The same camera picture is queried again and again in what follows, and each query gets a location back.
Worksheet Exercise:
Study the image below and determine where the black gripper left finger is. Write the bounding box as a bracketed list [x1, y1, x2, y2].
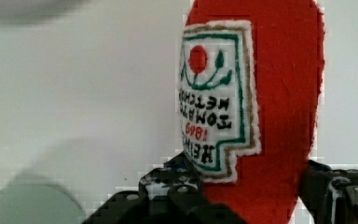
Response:
[82, 153, 246, 224]

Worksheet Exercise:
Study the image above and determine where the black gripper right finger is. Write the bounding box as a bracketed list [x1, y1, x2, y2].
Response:
[299, 160, 358, 224]

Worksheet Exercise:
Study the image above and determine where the red plush ketchup bottle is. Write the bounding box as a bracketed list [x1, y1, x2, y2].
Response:
[177, 0, 324, 224]

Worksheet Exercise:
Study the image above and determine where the pale pink round plate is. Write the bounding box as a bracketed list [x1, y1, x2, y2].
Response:
[0, 0, 89, 25]

